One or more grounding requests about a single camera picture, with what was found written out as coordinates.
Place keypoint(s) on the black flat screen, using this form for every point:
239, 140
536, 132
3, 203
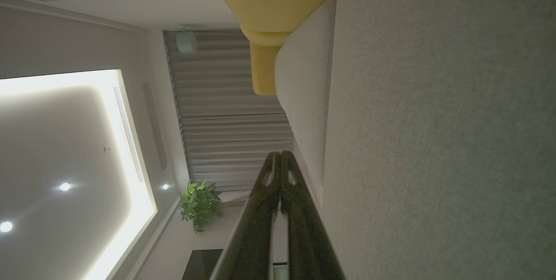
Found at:
202, 267

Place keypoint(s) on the pale green round object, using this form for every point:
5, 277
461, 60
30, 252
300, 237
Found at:
186, 42

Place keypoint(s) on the grey and yellow sofa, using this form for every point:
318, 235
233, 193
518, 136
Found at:
434, 141

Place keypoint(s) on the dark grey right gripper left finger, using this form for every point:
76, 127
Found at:
256, 245

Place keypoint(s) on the green leafy plant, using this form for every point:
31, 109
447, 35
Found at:
200, 206

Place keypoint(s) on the grey pleated curtain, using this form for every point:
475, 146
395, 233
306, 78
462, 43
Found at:
226, 97

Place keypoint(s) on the grey sofa seat cushion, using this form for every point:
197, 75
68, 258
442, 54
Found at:
304, 97

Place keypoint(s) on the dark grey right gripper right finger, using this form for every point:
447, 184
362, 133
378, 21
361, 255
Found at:
308, 249

